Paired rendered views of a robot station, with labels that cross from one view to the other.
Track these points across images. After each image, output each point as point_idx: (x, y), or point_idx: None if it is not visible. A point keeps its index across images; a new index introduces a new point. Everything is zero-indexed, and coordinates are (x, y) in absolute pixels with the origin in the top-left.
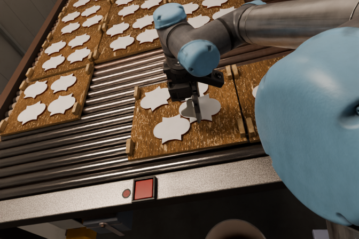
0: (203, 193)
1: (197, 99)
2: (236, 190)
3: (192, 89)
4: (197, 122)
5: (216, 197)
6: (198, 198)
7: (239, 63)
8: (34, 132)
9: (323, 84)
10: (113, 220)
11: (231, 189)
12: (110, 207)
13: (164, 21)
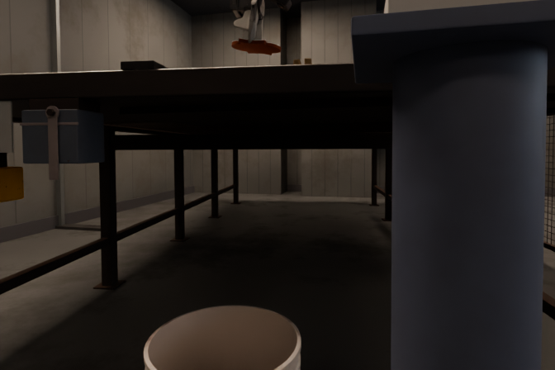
0: (220, 68)
1: (257, 6)
2: (266, 74)
3: None
4: (248, 39)
5: (234, 90)
6: (211, 83)
7: None
8: None
9: None
10: (71, 109)
11: (258, 68)
12: (85, 74)
13: None
